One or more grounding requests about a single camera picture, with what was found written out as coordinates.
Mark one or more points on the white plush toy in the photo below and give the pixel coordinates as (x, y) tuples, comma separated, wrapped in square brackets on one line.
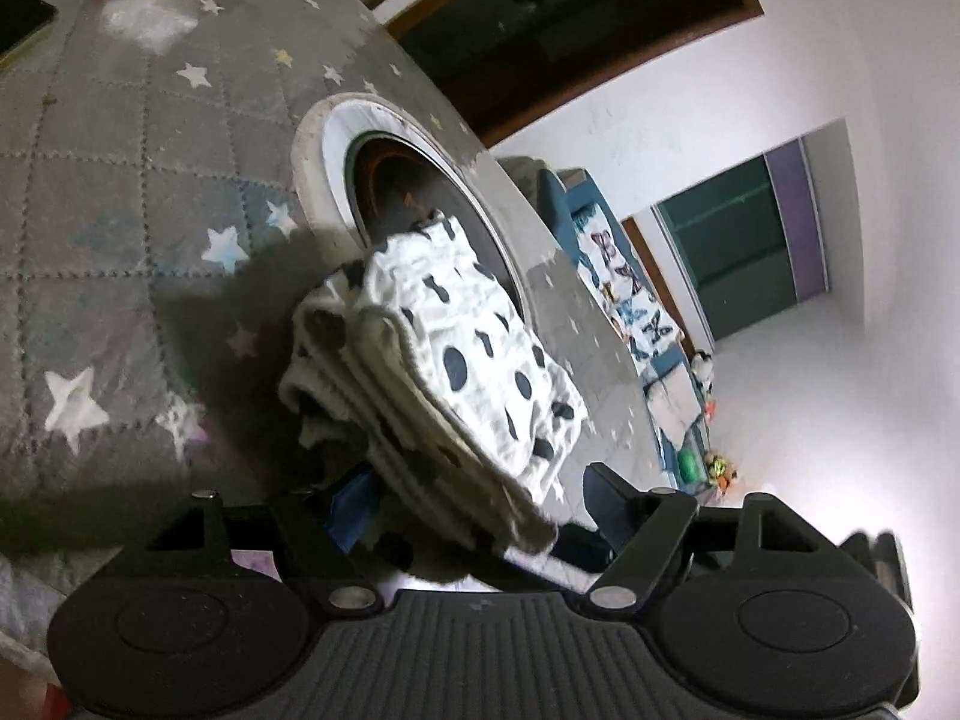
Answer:
[(703, 369)]

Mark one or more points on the white polka dot garment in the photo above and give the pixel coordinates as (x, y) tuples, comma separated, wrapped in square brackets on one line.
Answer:
[(450, 367)]

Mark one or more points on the brown wooden door frame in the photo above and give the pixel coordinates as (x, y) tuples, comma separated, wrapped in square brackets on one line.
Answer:
[(585, 37)]

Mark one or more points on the green window with purple blind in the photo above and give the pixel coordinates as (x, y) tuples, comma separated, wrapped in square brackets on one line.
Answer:
[(742, 247)]

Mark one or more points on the black tablet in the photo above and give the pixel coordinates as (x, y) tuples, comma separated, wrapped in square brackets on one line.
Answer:
[(22, 22)]

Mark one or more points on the blue sofa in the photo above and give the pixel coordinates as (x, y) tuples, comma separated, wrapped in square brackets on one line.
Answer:
[(577, 199)]

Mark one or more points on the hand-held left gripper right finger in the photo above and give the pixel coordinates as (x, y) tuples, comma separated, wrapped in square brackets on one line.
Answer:
[(637, 532)]

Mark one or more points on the colourful small toy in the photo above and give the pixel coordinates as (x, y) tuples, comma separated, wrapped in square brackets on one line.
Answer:
[(721, 469)]

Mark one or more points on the green ball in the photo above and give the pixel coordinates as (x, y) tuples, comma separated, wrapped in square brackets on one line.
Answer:
[(688, 466)]

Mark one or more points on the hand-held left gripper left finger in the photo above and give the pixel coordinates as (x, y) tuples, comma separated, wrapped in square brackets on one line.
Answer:
[(352, 504)]

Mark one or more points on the printed cloth on sofa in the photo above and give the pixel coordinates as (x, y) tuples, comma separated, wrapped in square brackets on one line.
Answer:
[(637, 300)]

